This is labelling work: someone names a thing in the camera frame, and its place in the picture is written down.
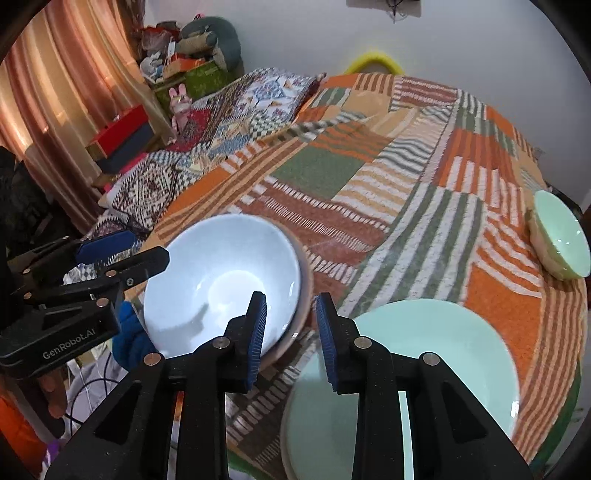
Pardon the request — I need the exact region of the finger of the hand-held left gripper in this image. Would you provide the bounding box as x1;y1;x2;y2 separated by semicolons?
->
60;246;171;301
9;231;137;278

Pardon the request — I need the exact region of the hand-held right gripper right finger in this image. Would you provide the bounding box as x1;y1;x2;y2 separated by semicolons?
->
315;293;548;480

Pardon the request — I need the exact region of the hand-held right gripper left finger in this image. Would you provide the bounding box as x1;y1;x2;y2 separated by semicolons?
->
44;292;269;480

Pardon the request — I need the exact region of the white bowl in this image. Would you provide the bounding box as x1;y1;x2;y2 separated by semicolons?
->
143;213;315;370

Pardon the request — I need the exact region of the large white plate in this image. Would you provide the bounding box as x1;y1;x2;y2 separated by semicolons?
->
280;369;298;480

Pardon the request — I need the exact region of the green plate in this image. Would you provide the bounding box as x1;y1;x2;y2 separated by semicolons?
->
281;298;522;480

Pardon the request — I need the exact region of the person's left forearm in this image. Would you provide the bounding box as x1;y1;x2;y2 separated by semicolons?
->
0;394;47;472

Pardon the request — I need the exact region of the person's left hand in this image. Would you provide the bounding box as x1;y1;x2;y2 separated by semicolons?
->
39;369;70;418

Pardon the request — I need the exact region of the blue cloth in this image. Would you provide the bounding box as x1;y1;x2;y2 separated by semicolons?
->
113;302;155;370

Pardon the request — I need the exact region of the dark cloth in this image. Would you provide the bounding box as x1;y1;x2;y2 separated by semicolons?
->
0;147;63;259

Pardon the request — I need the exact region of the dark blue box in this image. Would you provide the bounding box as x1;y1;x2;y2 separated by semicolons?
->
99;122;155;174

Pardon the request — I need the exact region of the red box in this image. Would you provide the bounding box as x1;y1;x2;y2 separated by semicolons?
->
88;105;149;158

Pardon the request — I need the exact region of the pink rabbit toy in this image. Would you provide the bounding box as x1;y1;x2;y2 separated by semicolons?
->
168;84;192;130

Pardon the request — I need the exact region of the orange striped patchwork tablecloth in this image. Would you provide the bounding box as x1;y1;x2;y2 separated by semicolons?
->
152;71;589;480

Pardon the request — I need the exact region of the orange striped curtain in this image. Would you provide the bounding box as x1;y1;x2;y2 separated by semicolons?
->
0;0;176;232

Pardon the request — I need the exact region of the patterned patchwork quilt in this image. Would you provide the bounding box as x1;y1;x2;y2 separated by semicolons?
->
62;67;324;287

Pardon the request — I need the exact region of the green patterned box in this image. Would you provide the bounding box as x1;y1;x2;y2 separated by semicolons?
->
154;62;229;114

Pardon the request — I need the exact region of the grey plush cushion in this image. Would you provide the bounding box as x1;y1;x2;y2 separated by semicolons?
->
178;17;243;72

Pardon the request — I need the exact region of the green bowl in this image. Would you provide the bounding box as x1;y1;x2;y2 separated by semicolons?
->
529;190;591;281

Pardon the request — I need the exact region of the yellow hoop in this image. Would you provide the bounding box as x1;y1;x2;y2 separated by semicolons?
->
345;51;404;75

